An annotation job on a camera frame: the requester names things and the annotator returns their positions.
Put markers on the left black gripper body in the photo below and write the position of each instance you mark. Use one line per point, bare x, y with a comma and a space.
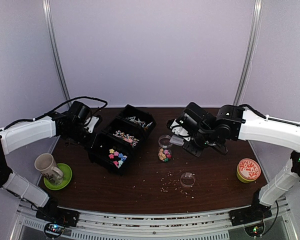
86, 141

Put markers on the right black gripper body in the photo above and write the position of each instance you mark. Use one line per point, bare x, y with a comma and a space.
197, 150

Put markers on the metal scoop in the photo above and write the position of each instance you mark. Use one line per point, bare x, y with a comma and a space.
176, 140

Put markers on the black three-compartment candy bin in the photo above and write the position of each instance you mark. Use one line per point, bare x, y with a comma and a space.
116, 145

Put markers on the clear plastic jar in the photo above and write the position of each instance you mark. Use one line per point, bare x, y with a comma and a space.
165, 148

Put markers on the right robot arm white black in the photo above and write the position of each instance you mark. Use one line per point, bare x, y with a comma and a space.
244, 123

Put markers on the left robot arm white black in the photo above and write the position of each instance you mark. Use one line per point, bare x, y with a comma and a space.
78, 124

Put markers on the clear plastic jar lid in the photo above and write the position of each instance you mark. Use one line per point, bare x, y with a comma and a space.
187, 179

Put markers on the green saucer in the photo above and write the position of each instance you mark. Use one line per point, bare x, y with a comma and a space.
65, 175

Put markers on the beige ceramic mug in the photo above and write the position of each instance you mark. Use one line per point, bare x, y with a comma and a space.
47, 166

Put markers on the green tin orange patterned lid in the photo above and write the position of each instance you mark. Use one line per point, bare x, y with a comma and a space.
248, 170

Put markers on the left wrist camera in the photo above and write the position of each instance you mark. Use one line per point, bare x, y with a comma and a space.
92, 122

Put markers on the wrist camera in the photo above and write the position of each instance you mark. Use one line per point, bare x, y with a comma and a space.
177, 129
92, 122

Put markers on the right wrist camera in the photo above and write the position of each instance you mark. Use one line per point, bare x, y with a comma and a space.
177, 129

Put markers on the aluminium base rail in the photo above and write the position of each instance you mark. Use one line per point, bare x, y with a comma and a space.
207, 225

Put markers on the left aluminium frame post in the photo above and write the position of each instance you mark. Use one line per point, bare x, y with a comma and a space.
53, 42

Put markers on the aluminium frame post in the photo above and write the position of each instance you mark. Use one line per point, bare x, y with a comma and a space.
251, 48
53, 42

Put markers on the right aluminium frame post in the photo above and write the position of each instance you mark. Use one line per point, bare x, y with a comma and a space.
251, 48

